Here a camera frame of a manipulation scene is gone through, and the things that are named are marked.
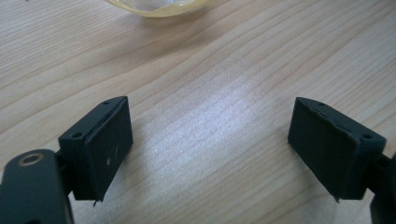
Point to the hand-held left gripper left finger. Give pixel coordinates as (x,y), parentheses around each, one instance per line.
(99,155)

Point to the clear yellowish plastic container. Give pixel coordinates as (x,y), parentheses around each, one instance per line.
(155,7)

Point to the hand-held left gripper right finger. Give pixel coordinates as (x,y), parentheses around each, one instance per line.
(330,149)

